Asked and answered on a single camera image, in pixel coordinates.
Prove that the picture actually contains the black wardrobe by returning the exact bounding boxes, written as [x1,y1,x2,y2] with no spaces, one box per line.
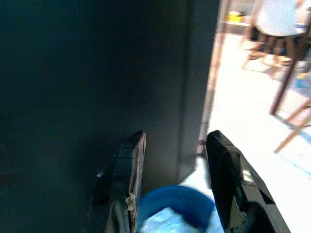
[0,0,221,233]

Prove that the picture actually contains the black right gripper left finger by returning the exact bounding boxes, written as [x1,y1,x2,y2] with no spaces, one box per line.
[93,130,147,233]

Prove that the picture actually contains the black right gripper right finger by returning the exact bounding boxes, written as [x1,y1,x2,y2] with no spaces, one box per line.
[206,130,291,233]

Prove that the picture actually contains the blue round waste bin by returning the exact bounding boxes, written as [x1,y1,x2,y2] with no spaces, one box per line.
[137,185,216,233]

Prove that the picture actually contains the white crumpled paper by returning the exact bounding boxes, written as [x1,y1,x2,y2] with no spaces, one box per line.
[140,206,204,233]

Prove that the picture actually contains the white shell chair wooden legs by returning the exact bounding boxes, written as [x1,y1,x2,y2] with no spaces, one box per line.
[240,0,311,71]
[273,98,311,154]

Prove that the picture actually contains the yellow box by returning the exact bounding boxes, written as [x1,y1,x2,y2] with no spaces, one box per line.
[225,11,245,22]

